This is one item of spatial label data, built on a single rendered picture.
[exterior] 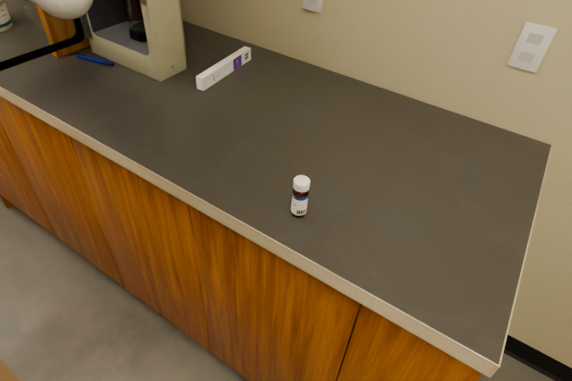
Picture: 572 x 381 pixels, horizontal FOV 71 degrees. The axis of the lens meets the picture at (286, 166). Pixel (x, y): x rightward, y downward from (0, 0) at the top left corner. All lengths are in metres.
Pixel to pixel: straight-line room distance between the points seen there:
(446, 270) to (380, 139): 0.40
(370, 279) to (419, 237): 0.15
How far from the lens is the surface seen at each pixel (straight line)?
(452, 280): 0.81
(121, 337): 1.81
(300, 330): 1.05
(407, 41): 1.28
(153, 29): 1.23
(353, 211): 0.86
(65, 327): 1.91
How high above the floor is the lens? 1.55
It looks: 40 degrees down
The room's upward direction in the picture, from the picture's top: 4 degrees clockwise
